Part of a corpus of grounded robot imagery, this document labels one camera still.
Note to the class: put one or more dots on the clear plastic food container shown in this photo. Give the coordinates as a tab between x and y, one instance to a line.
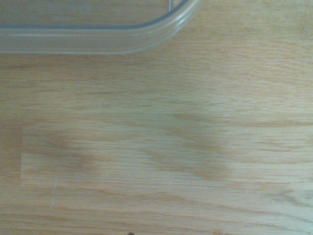
73	41

